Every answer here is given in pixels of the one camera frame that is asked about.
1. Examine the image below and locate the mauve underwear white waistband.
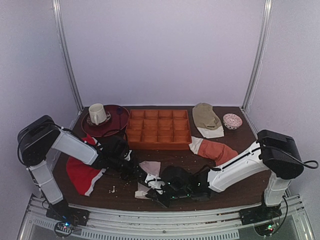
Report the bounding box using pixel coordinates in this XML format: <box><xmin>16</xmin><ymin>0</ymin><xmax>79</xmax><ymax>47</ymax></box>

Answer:
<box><xmin>134</xmin><ymin>161</ymin><xmax>161</xmax><ymax>200</ymax></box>

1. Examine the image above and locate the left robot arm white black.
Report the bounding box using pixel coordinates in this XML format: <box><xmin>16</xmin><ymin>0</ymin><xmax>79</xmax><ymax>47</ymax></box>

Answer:
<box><xmin>17</xmin><ymin>115</ymin><xmax>145</xmax><ymax>205</ymax></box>

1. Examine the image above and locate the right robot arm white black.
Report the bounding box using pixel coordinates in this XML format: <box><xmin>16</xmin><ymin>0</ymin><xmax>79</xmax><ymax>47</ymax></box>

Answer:
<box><xmin>136</xmin><ymin>129</ymin><xmax>304</xmax><ymax>208</ymax></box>

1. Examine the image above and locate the red underwear white trim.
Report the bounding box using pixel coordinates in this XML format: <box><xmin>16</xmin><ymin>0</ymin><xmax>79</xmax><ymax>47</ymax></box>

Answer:
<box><xmin>66</xmin><ymin>133</ymin><xmax>104</xmax><ymax>197</ymax></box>

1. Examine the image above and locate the orange underwear white waistband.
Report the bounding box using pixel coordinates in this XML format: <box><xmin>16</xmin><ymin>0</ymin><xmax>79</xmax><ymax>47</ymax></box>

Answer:
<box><xmin>189</xmin><ymin>136</ymin><xmax>238</xmax><ymax>166</ymax></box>

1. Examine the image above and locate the khaki underwear cream waistband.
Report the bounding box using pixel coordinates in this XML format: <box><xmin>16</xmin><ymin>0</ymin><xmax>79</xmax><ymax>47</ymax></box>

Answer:
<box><xmin>192</xmin><ymin>103</ymin><xmax>225</xmax><ymax>139</ymax></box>

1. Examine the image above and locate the orange wooden compartment tray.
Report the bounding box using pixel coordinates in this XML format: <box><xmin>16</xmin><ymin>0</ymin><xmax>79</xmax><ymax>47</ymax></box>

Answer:
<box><xmin>126</xmin><ymin>109</ymin><xmax>192</xmax><ymax>150</ymax></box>

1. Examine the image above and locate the dark red bowl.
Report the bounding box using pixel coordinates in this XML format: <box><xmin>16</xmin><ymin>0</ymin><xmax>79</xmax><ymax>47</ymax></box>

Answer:
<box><xmin>81</xmin><ymin>104</ymin><xmax>130</xmax><ymax>138</ymax></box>

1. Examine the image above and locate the dark saucer plate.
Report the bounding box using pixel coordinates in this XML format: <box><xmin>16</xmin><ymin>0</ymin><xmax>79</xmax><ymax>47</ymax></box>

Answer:
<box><xmin>84</xmin><ymin>111</ymin><xmax>111</xmax><ymax>127</ymax></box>

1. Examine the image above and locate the cream ceramic mug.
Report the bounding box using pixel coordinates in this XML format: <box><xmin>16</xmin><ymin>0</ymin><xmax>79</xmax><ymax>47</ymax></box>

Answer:
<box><xmin>88</xmin><ymin>103</ymin><xmax>107</xmax><ymax>126</ymax></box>

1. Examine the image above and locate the pink patterned small bowl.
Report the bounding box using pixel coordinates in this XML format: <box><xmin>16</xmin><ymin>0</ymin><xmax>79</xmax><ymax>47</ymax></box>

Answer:
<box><xmin>223</xmin><ymin>113</ymin><xmax>243</xmax><ymax>130</ymax></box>

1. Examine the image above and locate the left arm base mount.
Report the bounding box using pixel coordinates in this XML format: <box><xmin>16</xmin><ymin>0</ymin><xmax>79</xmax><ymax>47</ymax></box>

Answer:
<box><xmin>46</xmin><ymin>205</ymin><xmax>90</xmax><ymax>239</ymax></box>

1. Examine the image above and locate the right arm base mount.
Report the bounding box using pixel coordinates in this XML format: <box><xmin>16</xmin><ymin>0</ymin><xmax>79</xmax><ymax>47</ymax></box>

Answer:
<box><xmin>239</xmin><ymin>204</ymin><xmax>284</xmax><ymax>238</ymax></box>

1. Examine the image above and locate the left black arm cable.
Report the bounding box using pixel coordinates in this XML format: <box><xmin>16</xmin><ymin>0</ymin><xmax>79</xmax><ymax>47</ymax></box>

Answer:
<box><xmin>17</xmin><ymin>124</ymin><xmax>126</xmax><ymax>166</ymax></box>

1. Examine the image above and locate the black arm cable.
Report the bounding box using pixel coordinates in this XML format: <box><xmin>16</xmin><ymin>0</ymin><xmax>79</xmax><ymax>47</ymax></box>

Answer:
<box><xmin>259</xmin><ymin>144</ymin><xmax>320</xmax><ymax>171</ymax></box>
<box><xmin>17</xmin><ymin>124</ymin><xmax>126</xmax><ymax>166</ymax></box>

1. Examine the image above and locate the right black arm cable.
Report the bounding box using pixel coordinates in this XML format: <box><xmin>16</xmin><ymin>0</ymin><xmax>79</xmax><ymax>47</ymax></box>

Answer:
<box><xmin>259</xmin><ymin>144</ymin><xmax>320</xmax><ymax>171</ymax></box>

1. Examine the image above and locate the left aluminium frame post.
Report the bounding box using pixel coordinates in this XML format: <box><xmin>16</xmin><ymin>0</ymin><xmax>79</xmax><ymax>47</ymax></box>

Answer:
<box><xmin>51</xmin><ymin>0</ymin><xmax>84</xmax><ymax>112</ymax></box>

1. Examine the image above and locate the aluminium frame post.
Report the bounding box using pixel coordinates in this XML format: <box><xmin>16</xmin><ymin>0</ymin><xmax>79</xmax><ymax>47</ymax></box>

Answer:
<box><xmin>242</xmin><ymin>0</ymin><xmax>273</xmax><ymax>112</ymax></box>
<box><xmin>51</xmin><ymin>0</ymin><xmax>84</xmax><ymax>112</ymax></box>

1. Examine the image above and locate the right aluminium frame post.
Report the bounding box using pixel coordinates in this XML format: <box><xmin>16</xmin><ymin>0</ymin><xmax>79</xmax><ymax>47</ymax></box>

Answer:
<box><xmin>242</xmin><ymin>0</ymin><xmax>273</xmax><ymax>112</ymax></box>

